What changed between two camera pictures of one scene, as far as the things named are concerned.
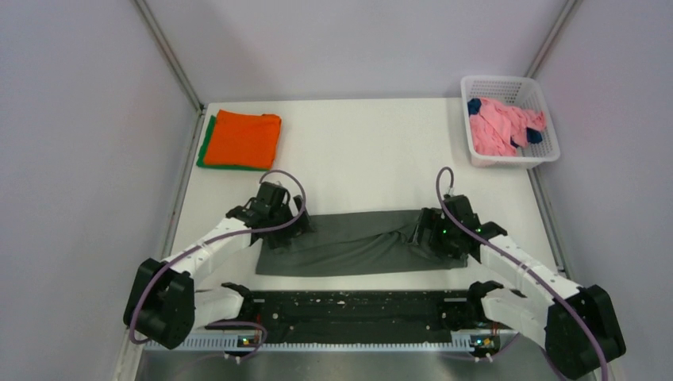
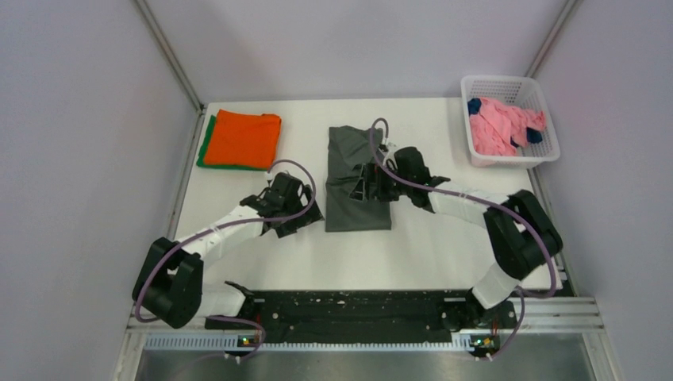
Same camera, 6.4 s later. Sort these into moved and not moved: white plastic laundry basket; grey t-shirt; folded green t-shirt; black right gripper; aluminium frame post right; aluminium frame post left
Moved: grey t-shirt; black right gripper
Not moved: aluminium frame post left; aluminium frame post right; folded green t-shirt; white plastic laundry basket
